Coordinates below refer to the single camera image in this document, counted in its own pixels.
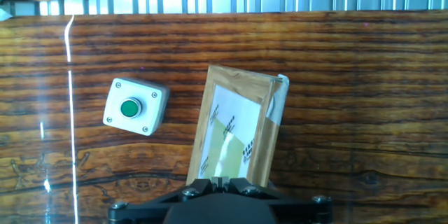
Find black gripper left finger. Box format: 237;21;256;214
107;176;221;224

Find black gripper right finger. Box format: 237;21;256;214
220;176;334;224

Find white box green push button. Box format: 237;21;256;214
101;77;171;137

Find wood-grain table mat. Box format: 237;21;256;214
0;9;448;224

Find wooden photo frame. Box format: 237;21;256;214
185;64;291;188

